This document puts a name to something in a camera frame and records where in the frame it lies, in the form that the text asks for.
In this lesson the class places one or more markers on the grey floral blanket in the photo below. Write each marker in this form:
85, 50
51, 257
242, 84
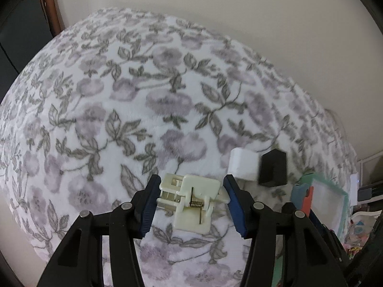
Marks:
134, 110

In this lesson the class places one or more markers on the cream hair claw clip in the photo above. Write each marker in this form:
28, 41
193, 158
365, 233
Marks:
194, 200

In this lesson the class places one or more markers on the brown wooden door frame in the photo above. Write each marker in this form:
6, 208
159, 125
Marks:
52, 9

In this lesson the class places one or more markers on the teal framed white board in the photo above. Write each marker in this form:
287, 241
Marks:
327, 203

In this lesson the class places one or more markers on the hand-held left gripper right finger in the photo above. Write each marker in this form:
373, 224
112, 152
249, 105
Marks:
237, 206

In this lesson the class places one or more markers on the white charger block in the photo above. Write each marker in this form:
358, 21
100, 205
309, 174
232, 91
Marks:
243, 164

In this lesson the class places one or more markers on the black charger block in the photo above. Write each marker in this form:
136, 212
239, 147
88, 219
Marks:
273, 169

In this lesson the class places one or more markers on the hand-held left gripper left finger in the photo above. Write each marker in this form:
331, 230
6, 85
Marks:
147, 206

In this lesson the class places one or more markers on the orange plastic tube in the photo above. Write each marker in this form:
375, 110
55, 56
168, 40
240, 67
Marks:
308, 200

